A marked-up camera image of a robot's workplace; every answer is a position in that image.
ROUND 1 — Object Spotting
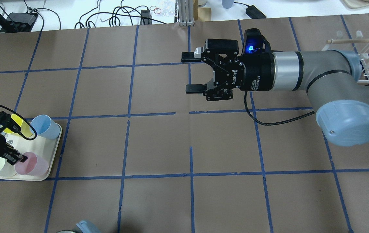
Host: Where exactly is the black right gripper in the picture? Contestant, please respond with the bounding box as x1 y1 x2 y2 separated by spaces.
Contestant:
181 39 274 101

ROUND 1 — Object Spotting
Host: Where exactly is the pink plastic cup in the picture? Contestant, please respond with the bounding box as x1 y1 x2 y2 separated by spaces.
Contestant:
14 152 49 176

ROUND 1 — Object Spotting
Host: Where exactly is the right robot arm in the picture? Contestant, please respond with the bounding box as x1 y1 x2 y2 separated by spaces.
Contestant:
181 37 369 147

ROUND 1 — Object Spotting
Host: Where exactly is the yellow plastic cup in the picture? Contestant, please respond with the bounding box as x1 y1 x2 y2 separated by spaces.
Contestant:
3 114 33 138

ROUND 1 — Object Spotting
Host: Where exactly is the light blue cup far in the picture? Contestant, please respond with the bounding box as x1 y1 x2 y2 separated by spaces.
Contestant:
30 115 61 140

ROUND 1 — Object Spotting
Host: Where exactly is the cream plastic tray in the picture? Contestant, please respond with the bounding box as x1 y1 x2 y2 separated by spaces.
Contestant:
0 124 62 181

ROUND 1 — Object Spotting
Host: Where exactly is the wooden mug stand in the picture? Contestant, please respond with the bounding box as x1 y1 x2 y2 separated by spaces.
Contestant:
193 0 212 22

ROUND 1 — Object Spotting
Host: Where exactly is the black power adapter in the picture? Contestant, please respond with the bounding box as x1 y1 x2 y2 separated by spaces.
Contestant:
245 5 267 19

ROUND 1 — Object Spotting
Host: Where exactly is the aluminium frame post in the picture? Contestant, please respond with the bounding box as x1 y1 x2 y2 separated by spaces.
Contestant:
176 0 197 27

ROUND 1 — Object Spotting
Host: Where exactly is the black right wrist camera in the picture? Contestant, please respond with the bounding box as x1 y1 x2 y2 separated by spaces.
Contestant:
243 28 272 54

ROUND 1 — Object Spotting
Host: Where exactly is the black right camera cable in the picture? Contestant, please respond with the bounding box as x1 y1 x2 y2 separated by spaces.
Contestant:
244 91 316 126

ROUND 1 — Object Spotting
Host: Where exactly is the black camera stand base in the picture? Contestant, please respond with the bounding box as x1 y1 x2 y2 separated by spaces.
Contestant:
0 12 39 33

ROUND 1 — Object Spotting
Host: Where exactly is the white wire cup rack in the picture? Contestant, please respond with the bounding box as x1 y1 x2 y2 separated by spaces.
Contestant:
321 30 369 84

